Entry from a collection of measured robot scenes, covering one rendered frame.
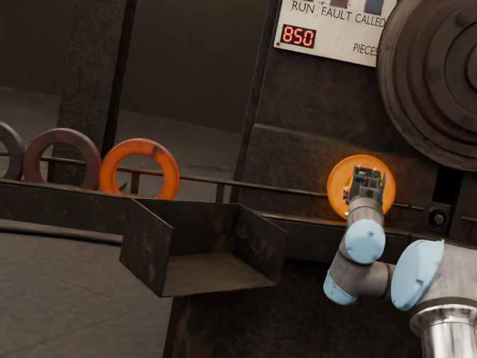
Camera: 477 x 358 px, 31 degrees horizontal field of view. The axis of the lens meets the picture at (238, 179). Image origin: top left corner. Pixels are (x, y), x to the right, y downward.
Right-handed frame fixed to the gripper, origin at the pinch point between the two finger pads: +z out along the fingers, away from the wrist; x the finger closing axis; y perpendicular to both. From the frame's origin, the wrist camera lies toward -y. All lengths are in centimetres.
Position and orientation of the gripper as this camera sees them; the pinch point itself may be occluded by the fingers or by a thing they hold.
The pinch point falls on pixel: (363, 180)
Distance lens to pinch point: 199.5
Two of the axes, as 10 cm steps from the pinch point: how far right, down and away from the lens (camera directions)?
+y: 1.5, -8.9, -4.4
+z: 1.3, -4.2, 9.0
